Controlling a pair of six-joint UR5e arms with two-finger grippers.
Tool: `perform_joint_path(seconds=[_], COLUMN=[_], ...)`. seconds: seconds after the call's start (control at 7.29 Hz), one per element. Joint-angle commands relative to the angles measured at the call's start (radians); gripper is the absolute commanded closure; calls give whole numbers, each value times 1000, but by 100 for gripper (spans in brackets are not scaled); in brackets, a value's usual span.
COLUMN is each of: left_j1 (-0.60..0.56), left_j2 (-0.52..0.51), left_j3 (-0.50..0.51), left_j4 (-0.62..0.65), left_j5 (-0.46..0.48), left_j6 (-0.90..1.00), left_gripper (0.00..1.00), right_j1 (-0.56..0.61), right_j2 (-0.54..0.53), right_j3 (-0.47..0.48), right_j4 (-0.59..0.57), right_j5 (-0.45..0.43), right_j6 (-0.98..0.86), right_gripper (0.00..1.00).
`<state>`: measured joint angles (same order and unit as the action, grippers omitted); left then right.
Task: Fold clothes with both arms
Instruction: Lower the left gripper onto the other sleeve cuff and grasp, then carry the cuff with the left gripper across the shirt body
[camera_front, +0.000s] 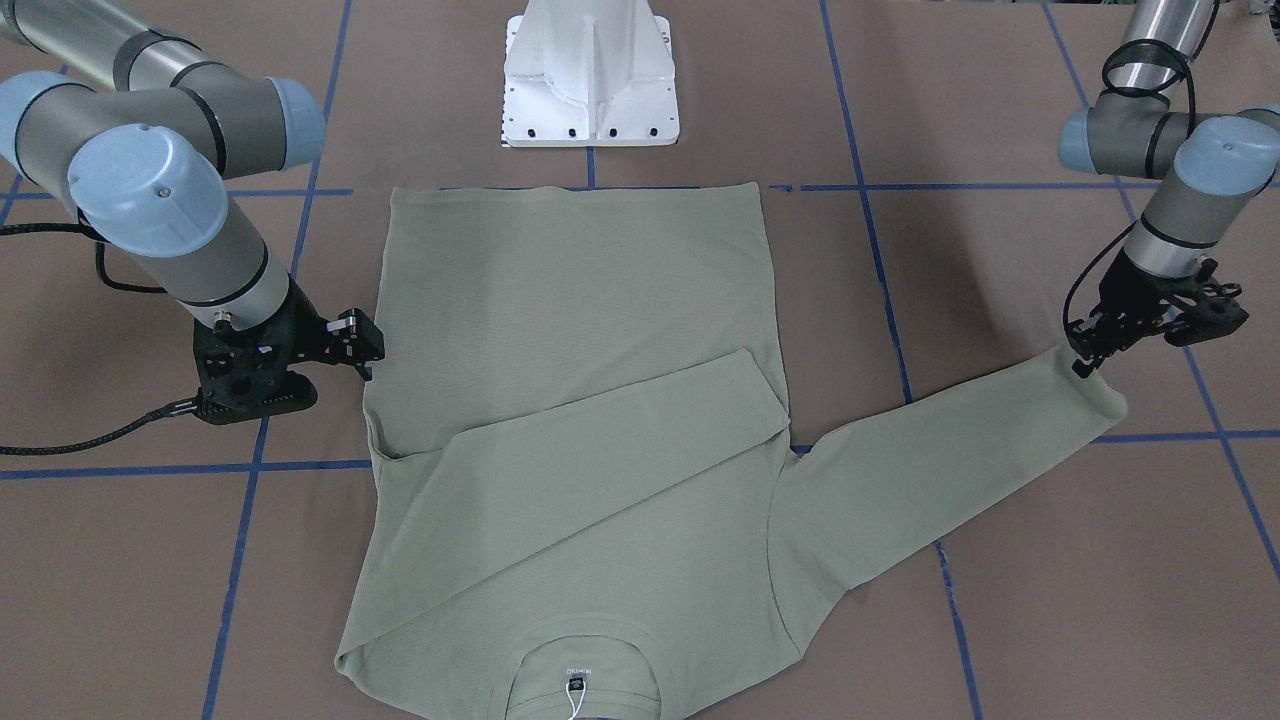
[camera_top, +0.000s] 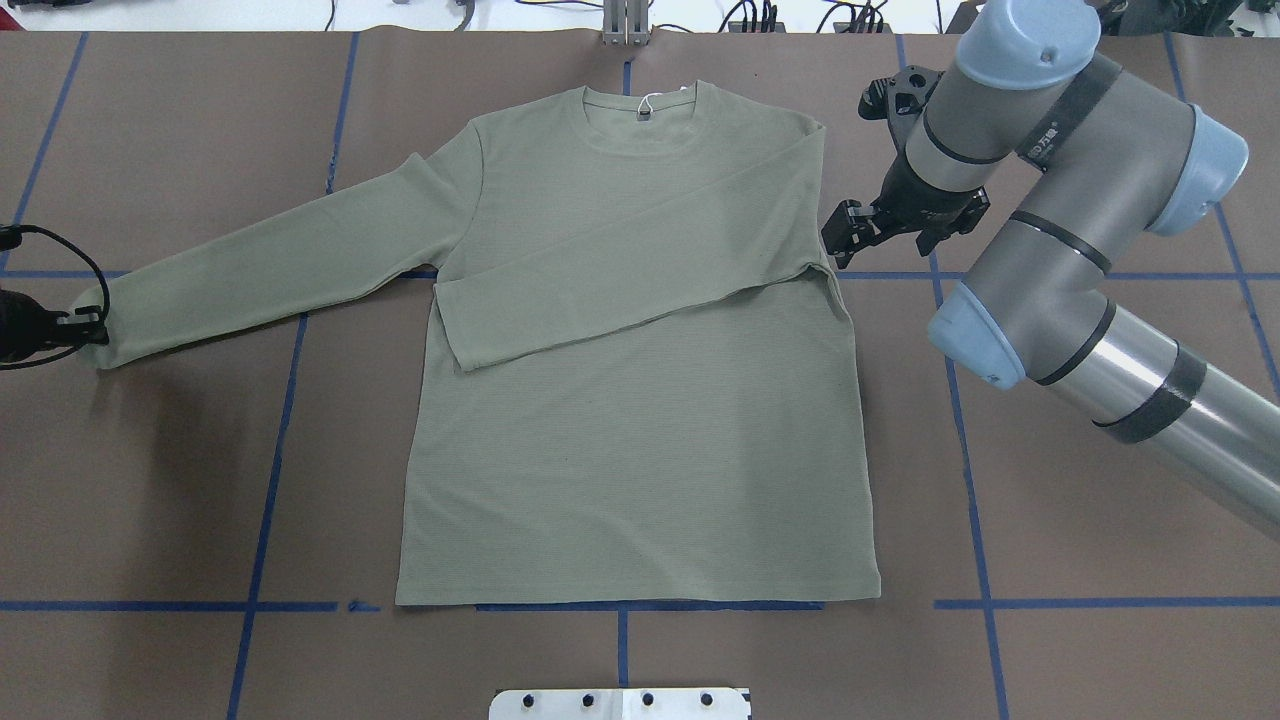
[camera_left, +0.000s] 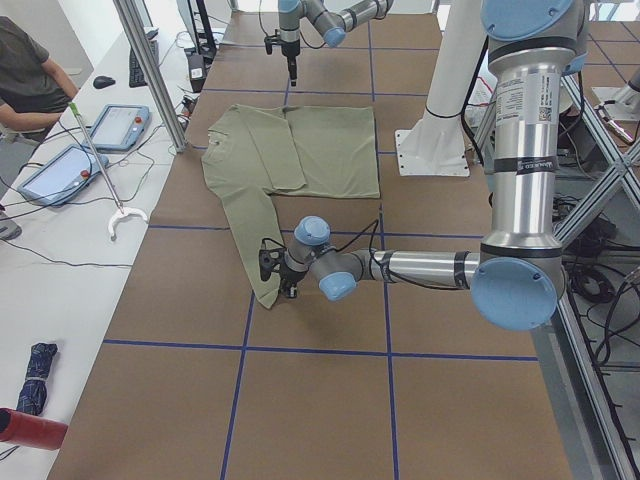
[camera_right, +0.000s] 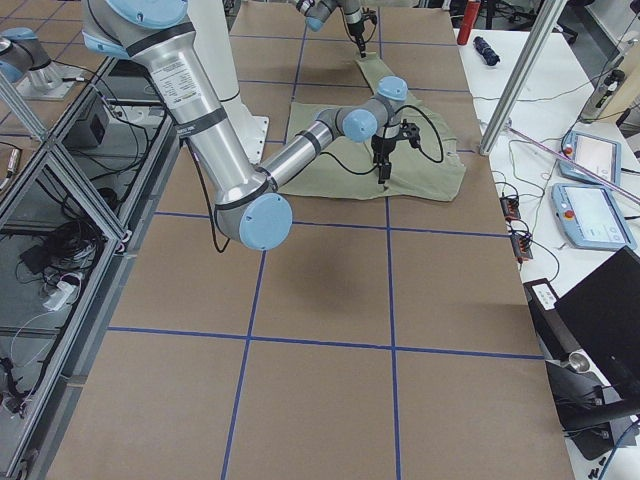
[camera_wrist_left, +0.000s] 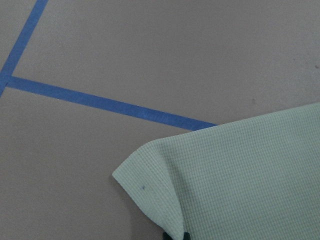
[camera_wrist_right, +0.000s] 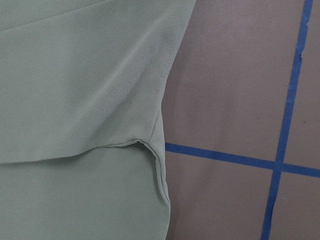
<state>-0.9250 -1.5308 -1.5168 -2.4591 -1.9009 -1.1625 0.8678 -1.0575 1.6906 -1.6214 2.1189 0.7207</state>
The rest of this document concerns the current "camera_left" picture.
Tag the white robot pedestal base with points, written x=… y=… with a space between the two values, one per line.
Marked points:
x=435 y=145

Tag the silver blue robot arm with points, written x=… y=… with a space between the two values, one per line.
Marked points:
x=331 y=26
x=516 y=279

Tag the person in dark shirt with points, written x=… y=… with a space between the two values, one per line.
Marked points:
x=35 y=90

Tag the reacher grabber stick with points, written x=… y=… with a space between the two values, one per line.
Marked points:
x=122 y=211

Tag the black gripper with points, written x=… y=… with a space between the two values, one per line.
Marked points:
x=289 y=273
x=291 y=51

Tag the aluminium frame post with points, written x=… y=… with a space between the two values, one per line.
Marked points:
x=134 y=30

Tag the red cylinder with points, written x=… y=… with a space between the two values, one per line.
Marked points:
x=28 y=430

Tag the olive green long-sleeve shirt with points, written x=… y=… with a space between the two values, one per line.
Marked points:
x=256 y=153

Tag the black computer mouse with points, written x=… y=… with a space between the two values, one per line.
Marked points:
x=101 y=82

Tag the far blue teach pendant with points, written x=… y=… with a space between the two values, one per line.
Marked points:
x=119 y=127

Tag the folded dark blue umbrella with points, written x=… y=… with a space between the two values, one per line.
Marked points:
x=33 y=394

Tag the near blue teach pendant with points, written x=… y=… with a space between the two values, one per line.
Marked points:
x=62 y=177

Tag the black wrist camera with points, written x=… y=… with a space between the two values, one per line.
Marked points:
x=270 y=41
x=270 y=258

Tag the blue teach pendant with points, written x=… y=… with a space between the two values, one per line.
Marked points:
x=119 y=127
x=62 y=177

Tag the aluminium frame rail structure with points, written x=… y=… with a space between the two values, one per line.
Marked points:
x=589 y=351

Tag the black power adapter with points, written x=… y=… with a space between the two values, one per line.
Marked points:
x=196 y=71

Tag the black keyboard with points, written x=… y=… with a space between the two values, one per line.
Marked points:
x=136 y=74

